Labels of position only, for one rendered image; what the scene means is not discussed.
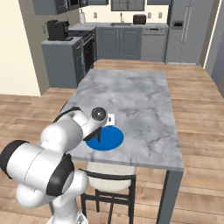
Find black oven with hob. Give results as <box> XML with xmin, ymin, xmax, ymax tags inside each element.
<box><xmin>67</xmin><ymin>28</ymin><xmax>98</xmax><ymax>75</ymax></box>

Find black stool with cream seat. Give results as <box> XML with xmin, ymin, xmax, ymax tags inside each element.
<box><xmin>80</xmin><ymin>161</ymin><xmax>137</xmax><ymax>224</ymax></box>

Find grey dishwasher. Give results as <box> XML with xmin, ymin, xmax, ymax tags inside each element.
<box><xmin>140</xmin><ymin>26</ymin><xmax>169</xmax><ymax>62</ymax></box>

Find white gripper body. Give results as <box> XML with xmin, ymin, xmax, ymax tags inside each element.
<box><xmin>100</xmin><ymin>122</ymin><xmax>116</xmax><ymax>130</ymax></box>

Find grey sink cupboard run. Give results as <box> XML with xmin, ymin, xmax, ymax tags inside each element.
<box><xmin>95</xmin><ymin>26</ymin><xmax>144</xmax><ymax>61</ymax></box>

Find small grey wall cupboard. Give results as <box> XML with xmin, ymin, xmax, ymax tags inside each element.
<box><xmin>146</xmin><ymin>0</ymin><xmax>172</xmax><ymax>6</ymax></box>

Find grey marble dining counter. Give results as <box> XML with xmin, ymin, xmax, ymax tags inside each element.
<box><xmin>59</xmin><ymin>68</ymin><xmax>186</xmax><ymax>224</ymax></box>

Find white paper towel roll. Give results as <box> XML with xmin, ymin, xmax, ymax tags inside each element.
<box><xmin>79</xmin><ymin>8</ymin><xmax>88</xmax><ymax>25</ymax></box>

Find grey cupboard with drawer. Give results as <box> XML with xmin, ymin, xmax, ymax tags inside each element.
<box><xmin>40</xmin><ymin>36</ymin><xmax>86</xmax><ymax>89</ymax></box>

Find blue round plate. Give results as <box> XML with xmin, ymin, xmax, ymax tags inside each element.
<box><xmin>85</xmin><ymin>125</ymin><xmax>125</xmax><ymax>152</ymax></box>

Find grey wall cupboard run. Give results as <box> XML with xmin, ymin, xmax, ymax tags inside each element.
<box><xmin>31</xmin><ymin>0</ymin><xmax>109</xmax><ymax>17</ymax></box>

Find sink with tap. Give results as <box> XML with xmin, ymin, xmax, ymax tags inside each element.
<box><xmin>109</xmin><ymin>12</ymin><xmax>133</xmax><ymax>27</ymax></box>

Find black toaster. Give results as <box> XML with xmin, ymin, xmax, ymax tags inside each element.
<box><xmin>132</xmin><ymin>13</ymin><xmax>147</xmax><ymax>25</ymax></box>

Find grey fridge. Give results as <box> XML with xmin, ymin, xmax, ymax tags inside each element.
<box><xmin>164</xmin><ymin>0</ymin><xmax>216</xmax><ymax>66</ymax></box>

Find black coffee machine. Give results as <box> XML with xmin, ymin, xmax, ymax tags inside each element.
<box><xmin>46</xmin><ymin>19</ymin><xmax>74</xmax><ymax>41</ymax></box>

